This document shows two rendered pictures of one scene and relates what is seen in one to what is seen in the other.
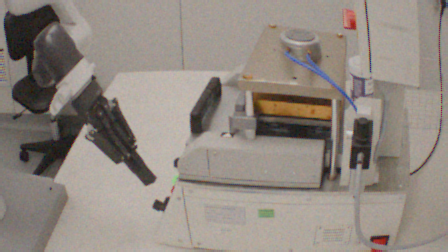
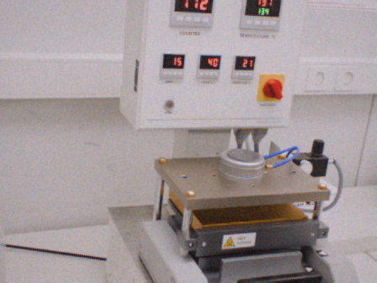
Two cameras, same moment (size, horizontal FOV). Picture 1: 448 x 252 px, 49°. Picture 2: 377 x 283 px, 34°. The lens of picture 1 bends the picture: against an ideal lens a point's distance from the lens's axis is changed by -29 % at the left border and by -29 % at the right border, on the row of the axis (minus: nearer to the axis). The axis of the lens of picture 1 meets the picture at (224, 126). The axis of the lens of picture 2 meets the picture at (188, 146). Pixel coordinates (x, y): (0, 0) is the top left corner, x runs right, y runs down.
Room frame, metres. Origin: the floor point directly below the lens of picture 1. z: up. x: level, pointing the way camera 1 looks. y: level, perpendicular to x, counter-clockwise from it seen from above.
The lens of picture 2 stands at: (1.77, 0.60, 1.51)
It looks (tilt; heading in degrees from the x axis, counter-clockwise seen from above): 19 degrees down; 232
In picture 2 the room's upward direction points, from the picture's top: 6 degrees clockwise
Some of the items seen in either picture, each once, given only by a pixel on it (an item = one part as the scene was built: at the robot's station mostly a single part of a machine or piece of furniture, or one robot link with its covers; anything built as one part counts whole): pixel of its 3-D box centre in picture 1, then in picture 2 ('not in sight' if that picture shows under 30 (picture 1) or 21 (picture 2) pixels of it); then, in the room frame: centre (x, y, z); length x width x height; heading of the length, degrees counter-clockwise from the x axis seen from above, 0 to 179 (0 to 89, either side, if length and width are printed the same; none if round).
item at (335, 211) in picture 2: not in sight; (297, 200); (0.54, -0.45, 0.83); 0.23 x 0.12 x 0.07; 171
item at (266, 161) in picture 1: (249, 160); (315, 258); (0.95, -0.04, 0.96); 0.26 x 0.05 x 0.07; 74
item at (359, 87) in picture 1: (362, 82); not in sight; (1.51, -0.40, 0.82); 0.09 x 0.09 x 0.15
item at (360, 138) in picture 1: (358, 152); (305, 173); (0.81, -0.21, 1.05); 0.15 x 0.05 x 0.15; 164
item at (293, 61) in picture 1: (317, 71); (241, 179); (1.03, -0.17, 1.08); 0.31 x 0.24 x 0.13; 164
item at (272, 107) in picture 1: (302, 75); (241, 195); (1.05, -0.15, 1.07); 0.22 x 0.17 x 0.10; 164
